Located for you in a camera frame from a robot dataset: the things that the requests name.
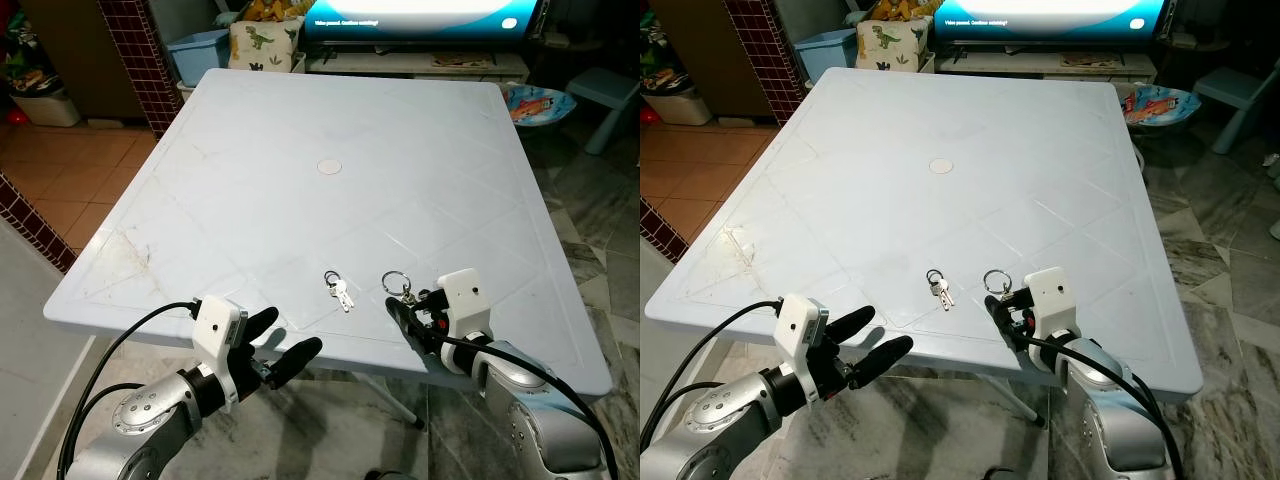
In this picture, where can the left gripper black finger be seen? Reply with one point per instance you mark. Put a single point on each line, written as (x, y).
(850, 322)
(294, 360)
(260, 324)
(882, 360)

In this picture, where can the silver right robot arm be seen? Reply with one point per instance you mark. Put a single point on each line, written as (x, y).
(1100, 405)
(540, 425)

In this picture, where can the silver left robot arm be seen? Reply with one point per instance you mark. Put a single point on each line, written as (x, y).
(140, 422)
(720, 422)

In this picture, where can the small silver keys bunch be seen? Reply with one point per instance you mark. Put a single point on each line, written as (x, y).
(942, 291)
(341, 292)

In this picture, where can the metal table leg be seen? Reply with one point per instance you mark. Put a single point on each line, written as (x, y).
(395, 405)
(1020, 405)

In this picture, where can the white plastic folding table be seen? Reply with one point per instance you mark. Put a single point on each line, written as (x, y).
(920, 220)
(300, 220)

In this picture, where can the round white table cap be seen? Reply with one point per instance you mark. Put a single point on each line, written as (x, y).
(329, 167)
(941, 166)

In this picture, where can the colourful cartoon kids seat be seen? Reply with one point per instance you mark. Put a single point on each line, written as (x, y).
(538, 104)
(1162, 105)

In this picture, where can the white television stand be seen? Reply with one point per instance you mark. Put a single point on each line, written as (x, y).
(1020, 65)
(400, 63)

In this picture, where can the light blue plastic bin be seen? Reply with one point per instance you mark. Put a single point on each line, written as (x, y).
(195, 55)
(825, 52)

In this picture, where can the white plastic storage box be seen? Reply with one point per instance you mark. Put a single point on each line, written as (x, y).
(45, 108)
(680, 108)

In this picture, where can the light blue plastic stool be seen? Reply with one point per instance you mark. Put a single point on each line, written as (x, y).
(600, 90)
(1235, 90)

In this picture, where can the dinosaur print cushion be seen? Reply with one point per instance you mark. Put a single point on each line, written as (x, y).
(890, 45)
(262, 45)

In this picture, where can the flat screen television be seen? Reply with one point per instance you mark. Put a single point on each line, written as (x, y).
(420, 15)
(1050, 15)

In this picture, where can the yellow toy pile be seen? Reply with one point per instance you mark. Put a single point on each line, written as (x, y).
(898, 9)
(268, 10)

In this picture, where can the brown wooden door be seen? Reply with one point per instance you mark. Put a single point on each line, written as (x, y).
(700, 55)
(75, 55)

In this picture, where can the colourful printed bag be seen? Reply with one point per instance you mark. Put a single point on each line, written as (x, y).
(660, 72)
(25, 65)

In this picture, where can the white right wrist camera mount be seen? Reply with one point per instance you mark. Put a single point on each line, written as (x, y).
(463, 298)
(1050, 297)

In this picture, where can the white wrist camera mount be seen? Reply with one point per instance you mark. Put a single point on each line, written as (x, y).
(214, 325)
(1050, 297)
(463, 298)
(797, 322)

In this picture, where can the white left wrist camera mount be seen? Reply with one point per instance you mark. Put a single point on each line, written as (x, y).
(214, 325)
(797, 322)

